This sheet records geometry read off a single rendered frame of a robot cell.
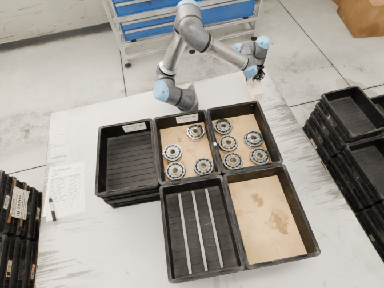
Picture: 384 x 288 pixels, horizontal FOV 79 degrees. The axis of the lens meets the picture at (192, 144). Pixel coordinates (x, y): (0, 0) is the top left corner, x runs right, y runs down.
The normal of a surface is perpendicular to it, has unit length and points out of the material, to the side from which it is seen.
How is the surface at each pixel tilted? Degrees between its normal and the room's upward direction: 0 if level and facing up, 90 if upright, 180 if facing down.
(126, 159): 0
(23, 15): 90
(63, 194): 0
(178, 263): 0
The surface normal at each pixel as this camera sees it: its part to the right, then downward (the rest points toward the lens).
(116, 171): -0.06, -0.51
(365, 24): 0.02, 0.86
